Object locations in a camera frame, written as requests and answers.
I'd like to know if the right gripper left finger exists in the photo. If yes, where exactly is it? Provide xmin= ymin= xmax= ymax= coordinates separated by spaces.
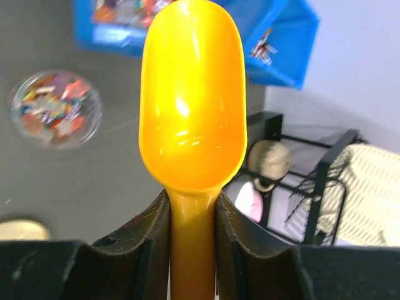
xmin=1 ymin=191 xmax=170 ymax=299

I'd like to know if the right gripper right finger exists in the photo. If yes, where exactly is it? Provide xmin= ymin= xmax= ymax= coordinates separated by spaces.
xmin=216 ymin=194 xmax=399 ymax=300

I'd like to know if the black wire dish rack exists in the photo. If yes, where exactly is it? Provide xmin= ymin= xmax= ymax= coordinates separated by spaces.
xmin=224 ymin=111 xmax=367 ymax=246

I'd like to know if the yellow plastic scoop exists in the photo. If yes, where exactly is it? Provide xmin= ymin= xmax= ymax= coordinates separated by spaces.
xmin=138 ymin=1 xmax=247 ymax=299

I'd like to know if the blue candy bin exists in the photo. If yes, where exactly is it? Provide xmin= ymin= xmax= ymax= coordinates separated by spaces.
xmin=218 ymin=0 xmax=319 ymax=89
xmin=73 ymin=0 xmax=171 ymax=57

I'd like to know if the pink round plate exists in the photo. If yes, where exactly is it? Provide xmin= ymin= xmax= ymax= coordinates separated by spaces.
xmin=234 ymin=181 xmax=263 ymax=223

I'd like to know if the gold round lid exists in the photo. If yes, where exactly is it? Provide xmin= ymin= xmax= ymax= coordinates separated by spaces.
xmin=0 ymin=219 xmax=51 ymax=241

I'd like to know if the beige square ribbed plate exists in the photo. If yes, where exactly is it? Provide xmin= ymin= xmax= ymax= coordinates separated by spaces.
xmin=307 ymin=143 xmax=400 ymax=248

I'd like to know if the clear round container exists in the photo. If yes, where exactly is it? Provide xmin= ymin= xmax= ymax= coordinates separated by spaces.
xmin=10 ymin=69 xmax=103 ymax=150

